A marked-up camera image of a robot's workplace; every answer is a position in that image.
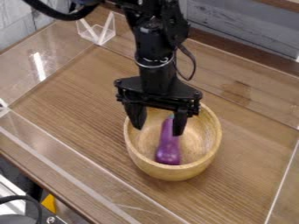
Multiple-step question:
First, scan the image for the clear acrylic tray wall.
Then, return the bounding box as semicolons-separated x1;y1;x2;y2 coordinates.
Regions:
0;106;188;224

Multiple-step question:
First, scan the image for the purple toy eggplant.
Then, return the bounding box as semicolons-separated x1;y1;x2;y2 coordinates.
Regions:
155;115;181;165

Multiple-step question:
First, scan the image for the yellow tag under table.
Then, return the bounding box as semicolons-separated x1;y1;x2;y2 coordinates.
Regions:
41;194;57;213

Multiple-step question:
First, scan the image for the clear acrylic corner bracket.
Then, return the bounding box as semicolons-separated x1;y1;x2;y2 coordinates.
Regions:
76;12;116;46

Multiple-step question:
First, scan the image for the black cable lower left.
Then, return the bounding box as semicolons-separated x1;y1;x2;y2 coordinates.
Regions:
0;195;43;224

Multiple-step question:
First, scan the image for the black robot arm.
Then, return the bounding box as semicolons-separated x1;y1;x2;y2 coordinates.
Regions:
23;0;201;136

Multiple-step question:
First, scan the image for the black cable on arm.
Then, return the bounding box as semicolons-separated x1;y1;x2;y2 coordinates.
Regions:
172;43;197;82

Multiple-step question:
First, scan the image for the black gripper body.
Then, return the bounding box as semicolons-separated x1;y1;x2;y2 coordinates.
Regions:
115;62;201;117

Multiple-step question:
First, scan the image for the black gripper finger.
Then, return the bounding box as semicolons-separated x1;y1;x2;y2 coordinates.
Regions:
124;102;147;130
172;109;188;137

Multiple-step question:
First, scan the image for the brown wooden bowl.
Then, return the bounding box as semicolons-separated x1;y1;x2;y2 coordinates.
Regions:
123;104;221;181

